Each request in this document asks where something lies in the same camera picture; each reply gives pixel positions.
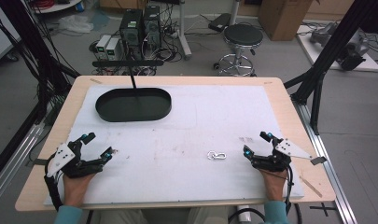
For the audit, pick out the person's legs beige trousers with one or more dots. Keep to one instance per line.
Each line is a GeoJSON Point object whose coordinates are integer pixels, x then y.
{"type": "Point", "coordinates": [158, 217]}

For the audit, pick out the black tape cross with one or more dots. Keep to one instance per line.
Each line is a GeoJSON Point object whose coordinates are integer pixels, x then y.
{"type": "Point", "coordinates": [323, 209]}

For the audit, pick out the white plastic bag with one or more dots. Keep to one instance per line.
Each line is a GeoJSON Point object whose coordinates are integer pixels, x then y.
{"type": "Point", "coordinates": [74, 24]}

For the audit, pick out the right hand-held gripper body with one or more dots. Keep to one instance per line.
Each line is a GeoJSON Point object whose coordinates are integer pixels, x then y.
{"type": "Point", "coordinates": [278, 157]}

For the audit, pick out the person's left hand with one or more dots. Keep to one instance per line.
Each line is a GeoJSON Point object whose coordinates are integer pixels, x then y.
{"type": "Point", "coordinates": [76, 189]}

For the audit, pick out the computer towers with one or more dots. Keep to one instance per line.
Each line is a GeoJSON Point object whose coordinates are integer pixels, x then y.
{"type": "Point", "coordinates": [165, 51]}

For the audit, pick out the black oval tray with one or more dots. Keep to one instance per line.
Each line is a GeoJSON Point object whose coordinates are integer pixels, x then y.
{"type": "Point", "coordinates": [133, 107]}

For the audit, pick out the white power supply unit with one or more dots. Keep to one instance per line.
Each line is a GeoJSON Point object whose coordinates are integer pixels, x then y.
{"type": "Point", "coordinates": [112, 49]}
{"type": "Point", "coordinates": [102, 45]}

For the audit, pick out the thin wooden stick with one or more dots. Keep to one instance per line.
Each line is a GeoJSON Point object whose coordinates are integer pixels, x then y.
{"type": "Point", "coordinates": [311, 186]}

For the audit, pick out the grey machine on platform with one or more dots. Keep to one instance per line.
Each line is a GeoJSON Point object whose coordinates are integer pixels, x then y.
{"type": "Point", "coordinates": [345, 43]}

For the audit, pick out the brown cardboard box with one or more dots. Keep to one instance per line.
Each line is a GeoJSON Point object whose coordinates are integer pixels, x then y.
{"type": "Point", "coordinates": [284, 18]}

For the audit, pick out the person's right hand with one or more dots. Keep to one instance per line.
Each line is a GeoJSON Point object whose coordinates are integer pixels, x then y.
{"type": "Point", "coordinates": [274, 185]}

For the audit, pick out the black bar on stand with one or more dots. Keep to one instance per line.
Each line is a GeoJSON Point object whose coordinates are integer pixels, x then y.
{"type": "Point", "coordinates": [127, 63]}

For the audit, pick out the silver metal carabiner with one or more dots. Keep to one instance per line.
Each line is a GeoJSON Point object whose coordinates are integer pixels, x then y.
{"type": "Point", "coordinates": [216, 155]}

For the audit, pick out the grey tape piece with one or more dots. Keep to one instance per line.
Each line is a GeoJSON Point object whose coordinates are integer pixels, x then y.
{"type": "Point", "coordinates": [40, 161]}
{"type": "Point", "coordinates": [319, 160]}

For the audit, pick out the black computer tower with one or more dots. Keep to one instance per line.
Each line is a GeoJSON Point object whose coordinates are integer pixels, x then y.
{"type": "Point", "coordinates": [152, 26]}
{"type": "Point", "coordinates": [131, 31]}

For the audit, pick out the black flat device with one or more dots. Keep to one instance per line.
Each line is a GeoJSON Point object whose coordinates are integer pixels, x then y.
{"type": "Point", "coordinates": [219, 22]}

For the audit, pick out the white floor platform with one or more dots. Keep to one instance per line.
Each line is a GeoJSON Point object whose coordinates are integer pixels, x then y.
{"type": "Point", "coordinates": [314, 53]}

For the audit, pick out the black metal frame strut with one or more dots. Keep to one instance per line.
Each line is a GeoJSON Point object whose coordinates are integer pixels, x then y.
{"type": "Point", "coordinates": [329, 49]}
{"type": "Point", "coordinates": [31, 46]}

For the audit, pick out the white round table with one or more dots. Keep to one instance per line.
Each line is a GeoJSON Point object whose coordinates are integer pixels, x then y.
{"type": "Point", "coordinates": [57, 5]}

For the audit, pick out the black round stool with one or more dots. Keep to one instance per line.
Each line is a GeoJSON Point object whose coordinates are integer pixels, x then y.
{"type": "Point", "coordinates": [243, 35]}

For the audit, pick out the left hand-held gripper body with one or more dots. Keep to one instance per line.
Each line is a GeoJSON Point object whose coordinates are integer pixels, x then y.
{"type": "Point", "coordinates": [73, 163]}

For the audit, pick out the white desk leg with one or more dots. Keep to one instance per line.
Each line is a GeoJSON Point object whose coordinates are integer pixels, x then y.
{"type": "Point", "coordinates": [184, 31]}

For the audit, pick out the aluminium rail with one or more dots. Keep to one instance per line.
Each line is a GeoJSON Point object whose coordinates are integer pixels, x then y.
{"type": "Point", "coordinates": [323, 161]}
{"type": "Point", "coordinates": [15, 155]}

